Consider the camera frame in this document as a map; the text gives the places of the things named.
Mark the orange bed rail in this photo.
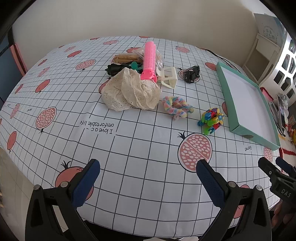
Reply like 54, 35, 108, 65
9, 43, 28, 75

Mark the cream plastic folding stand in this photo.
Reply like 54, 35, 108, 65
156, 66, 178, 90

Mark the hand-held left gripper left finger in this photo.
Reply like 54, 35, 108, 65
25, 159, 101, 241

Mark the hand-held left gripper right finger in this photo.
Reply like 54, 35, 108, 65
196, 159, 272, 241

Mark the colourful toy robot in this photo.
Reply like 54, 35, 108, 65
197, 108, 224, 135

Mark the pomegranate print grid bedsheet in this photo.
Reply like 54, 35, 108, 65
0, 35, 284, 239

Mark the pastel fluffy scrunchie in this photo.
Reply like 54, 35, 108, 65
162, 95, 194, 120

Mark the crumpled clear plastic bag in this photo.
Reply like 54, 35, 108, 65
276, 93, 289, 127

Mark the white printed box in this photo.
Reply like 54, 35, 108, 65
253, 13, 287, 47

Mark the black toy car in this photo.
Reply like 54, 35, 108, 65
184, 65, 201, 84

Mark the black cable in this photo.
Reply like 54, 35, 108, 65
203, 48, 242, 70

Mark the teal shallow box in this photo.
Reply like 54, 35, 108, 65
216, 61, 281, 151

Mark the red white crocheted mat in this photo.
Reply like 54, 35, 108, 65
277, 133, 296, 160

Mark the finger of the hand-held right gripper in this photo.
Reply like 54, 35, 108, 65
275, 157, 296, 179
258, 157, 296, 202

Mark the person's right hand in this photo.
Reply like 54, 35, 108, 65
272, 204, 296, 232

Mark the green toy figure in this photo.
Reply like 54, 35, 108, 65
129, 61, 145, 74

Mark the cracker packet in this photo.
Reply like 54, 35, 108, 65
113, 53, 139, 65

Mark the pink hair roller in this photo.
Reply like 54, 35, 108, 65
140, 41, 158, 83

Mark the white cubby cabinet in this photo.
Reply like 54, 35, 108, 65
258, 35, 296, 100

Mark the cream lace hat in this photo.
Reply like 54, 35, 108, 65
101, 67, 162, 112

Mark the bag of cotton swabs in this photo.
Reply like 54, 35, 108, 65
133, 47, 164, 70

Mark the black toy figure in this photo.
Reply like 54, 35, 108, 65
106, 61, 144, 77

